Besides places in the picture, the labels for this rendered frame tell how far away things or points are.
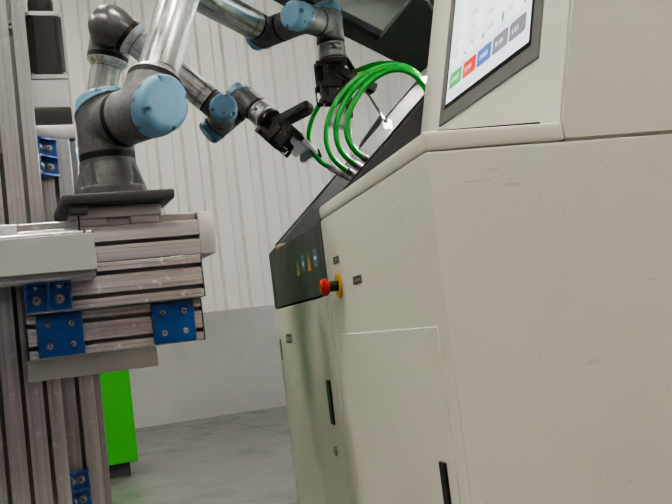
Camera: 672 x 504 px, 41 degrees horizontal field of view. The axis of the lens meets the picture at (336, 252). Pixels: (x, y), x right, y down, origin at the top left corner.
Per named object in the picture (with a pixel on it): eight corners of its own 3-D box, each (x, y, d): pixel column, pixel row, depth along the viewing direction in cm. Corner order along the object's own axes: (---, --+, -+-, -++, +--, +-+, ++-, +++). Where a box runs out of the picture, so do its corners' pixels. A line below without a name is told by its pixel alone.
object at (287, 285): (277, 307, 260) (270, 252, 261) (292, 306, 261) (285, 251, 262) (324, 294, 200) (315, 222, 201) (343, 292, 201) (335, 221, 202)
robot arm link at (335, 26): (303, 5, 240) (323, 12, 246) (308, 45, 239) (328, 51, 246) (326, -4, 235) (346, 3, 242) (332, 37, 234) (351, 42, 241)
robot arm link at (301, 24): (270, 37, 232) (298, 44, 241) (304, 24, 226) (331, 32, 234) (267, 7, 233) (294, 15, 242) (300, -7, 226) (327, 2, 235)
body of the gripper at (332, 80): (317, 110, 241) (311, 66, 242) (348, 108, 243) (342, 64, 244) (323, 102, 234) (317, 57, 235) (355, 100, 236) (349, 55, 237)
